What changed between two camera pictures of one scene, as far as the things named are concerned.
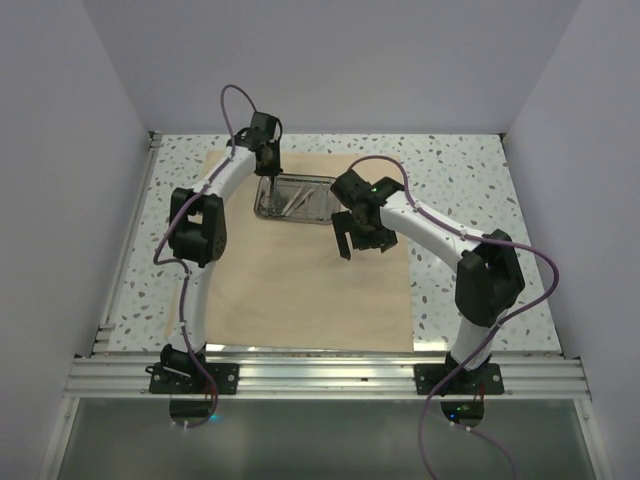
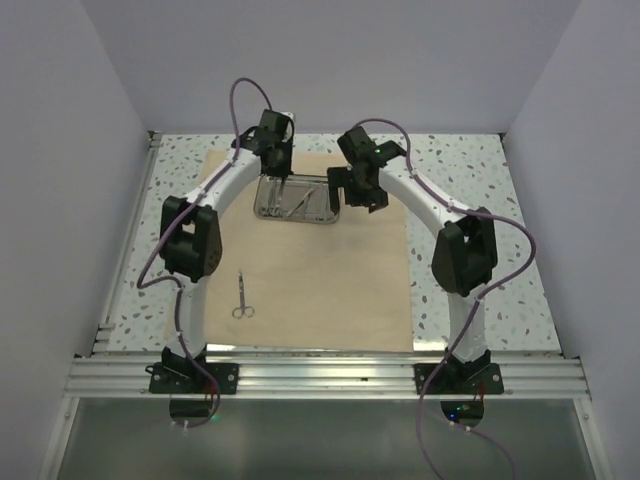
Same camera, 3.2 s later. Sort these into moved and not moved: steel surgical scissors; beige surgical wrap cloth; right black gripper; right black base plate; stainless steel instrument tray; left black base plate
Moved: right black gripper; steel surgical scissors
Not moved: right black base plate; left black base plate; stainless steel instrument tray; beige surgical wrap cloth
